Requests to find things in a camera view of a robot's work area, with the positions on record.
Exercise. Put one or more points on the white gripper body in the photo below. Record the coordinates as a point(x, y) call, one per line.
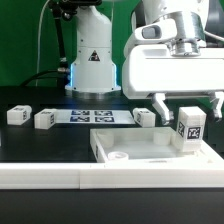
point(150, 68)

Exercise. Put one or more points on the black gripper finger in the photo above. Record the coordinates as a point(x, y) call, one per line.
point(217, 100)
point(158, 102)

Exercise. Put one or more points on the white square table top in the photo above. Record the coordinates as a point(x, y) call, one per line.
point(145, 145)

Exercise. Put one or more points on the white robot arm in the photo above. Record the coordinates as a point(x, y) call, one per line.
point(93, 71)

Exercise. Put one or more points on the white sheet with tags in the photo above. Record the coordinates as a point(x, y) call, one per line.
point(75, 116)

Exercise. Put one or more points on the white U-shaped obstacle fence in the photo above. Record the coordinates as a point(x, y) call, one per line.
point(16, 174)

